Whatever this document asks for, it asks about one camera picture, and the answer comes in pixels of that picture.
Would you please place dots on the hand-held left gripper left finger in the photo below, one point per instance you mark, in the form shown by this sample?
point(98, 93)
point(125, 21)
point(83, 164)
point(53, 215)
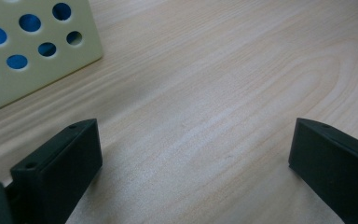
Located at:
point(59, 174)

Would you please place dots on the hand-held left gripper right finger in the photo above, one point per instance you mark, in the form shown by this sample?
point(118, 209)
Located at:
point(338, 174)

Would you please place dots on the pale yellow plastic basket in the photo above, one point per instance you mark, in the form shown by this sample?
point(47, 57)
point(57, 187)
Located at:
point(28, 81)

